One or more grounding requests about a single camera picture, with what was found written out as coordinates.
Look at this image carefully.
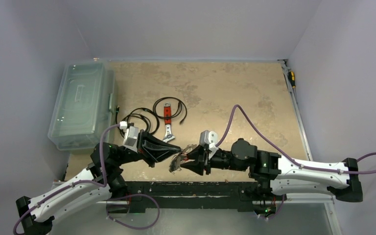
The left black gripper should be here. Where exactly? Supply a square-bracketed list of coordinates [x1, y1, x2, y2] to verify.
[115, 129, 181, 167]

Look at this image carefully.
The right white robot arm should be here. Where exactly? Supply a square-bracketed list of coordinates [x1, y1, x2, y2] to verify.
[181, 139, 363, 203]

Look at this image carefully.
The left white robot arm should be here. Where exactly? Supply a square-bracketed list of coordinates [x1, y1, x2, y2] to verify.
[13, 127, 182, 235]

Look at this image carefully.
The clear plastic storage box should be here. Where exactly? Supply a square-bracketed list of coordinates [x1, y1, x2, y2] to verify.
[47, 61, 117, 152]

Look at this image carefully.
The yellow black screwdriver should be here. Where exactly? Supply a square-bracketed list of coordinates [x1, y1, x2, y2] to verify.
[287, 71, 296, 89]

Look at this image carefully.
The red handled adjustable wrench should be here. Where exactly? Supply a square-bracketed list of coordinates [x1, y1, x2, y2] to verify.
[163, 102, 175, 142]

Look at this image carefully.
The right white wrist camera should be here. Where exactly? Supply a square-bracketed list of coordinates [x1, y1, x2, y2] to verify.
[199, 130, 218, 153]

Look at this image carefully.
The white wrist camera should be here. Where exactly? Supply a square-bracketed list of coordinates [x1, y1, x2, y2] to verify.
[199, 130, 218, 153]
[119, 121, 139, 153]

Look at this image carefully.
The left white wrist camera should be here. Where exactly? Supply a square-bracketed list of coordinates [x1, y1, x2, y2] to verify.
[119, 121, 139, 153]

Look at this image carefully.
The black coiled cable left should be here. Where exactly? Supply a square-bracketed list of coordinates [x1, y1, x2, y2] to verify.
[115, 105, 160, 137]

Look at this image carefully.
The black coiled cable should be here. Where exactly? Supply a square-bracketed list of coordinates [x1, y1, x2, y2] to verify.
[152, 96, 188, 125]
[115, 105, 160, 137]

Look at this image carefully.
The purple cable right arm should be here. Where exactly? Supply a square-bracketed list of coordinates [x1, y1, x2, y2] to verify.
[215, 104, 376, 175]

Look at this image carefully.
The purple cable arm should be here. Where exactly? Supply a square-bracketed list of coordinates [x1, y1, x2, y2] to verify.
[215, 104, 376, 175]
[13, 124, 122, 235]

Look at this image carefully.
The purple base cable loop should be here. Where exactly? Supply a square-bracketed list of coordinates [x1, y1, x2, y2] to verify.
[105, 194, 161, 231]

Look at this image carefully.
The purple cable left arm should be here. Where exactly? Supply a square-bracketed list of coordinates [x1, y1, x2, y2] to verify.
[13, 124, 122, 235]

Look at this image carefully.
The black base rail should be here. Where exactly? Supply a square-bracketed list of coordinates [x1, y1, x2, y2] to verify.
[112, 181, 286, 214]

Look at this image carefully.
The black coiled cable right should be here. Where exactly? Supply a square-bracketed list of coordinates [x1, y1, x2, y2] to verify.
[152, 96, 188, 125]

